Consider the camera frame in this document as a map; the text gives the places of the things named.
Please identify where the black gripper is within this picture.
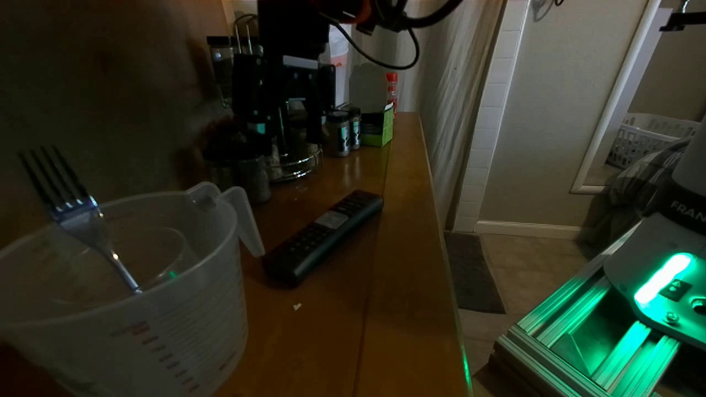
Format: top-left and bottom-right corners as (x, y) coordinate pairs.
(247, 0), (331, 146)

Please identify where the black lidded spice container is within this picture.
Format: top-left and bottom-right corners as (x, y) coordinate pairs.
(269, 94), (327, 182)

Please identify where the red lidded spice container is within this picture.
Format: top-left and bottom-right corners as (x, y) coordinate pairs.
(384, 70), (401, 115)

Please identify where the black lidded spice jar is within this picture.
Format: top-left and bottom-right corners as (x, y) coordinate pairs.
(232, 151), (276, 205)
(323, 106), (353, 158)
(347, 103), (364, 149)

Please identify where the green cardboard box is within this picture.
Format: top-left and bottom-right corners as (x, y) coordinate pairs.
(356, 102), (396, 149)

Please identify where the black remote control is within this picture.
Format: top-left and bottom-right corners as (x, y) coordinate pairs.
(260, 188), (385, 288)

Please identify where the wooden dresser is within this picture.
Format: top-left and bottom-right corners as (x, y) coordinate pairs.
(173, 107), (477, 397)

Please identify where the metal fork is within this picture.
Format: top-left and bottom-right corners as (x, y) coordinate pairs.
(16, 146), (146, 298)

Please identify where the dark floor mat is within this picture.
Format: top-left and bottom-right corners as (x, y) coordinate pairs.
(444, 230), (508, 318)

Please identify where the clear plastic measuring cup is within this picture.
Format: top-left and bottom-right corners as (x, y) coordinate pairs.
(0, 180), (266, 397)

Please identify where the grey plaid blanket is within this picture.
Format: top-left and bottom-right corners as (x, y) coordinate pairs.
(576, 137), (694, 258)

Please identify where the white laundry basket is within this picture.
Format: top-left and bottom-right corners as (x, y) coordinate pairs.
(601, 111), (706, 171)

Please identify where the orange wrist mount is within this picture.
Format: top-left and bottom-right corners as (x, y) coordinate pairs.
(351, 0), (374, 32)

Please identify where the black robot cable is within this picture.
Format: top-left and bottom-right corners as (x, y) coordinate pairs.
(321, 0), (467, 73)

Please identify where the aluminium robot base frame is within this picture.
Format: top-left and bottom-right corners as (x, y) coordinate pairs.
(489, 219), (706, 397)

